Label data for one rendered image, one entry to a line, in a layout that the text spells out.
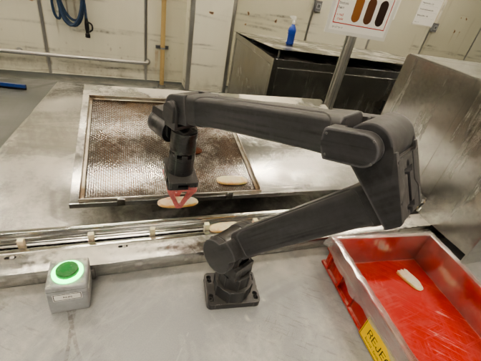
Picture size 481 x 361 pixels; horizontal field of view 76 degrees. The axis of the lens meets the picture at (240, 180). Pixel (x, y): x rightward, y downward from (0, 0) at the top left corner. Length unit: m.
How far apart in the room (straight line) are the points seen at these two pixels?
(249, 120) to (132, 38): 3.93
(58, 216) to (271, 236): 0.61
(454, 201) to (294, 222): 0.72
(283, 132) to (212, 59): 3.81
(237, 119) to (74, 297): 0.46
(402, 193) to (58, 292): 0.60
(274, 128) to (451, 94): 0.78
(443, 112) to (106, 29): 3.83
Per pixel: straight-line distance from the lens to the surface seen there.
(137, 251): 0.77
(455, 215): 1.14
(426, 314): 0.94
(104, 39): 4.39
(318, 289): 0.83
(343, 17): 1.66
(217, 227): 0.84
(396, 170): 0.38
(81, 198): 0.89
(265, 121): 0.47
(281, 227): 0.52
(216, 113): 0.55
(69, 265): 0.71
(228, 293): 0.70
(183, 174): 0.70
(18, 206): 1.02
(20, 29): 4.51
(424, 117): 1.20
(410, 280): 0.98
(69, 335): 0.72
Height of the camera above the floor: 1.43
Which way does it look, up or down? 33 degrees down
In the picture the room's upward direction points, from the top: 12 degrees clockwise
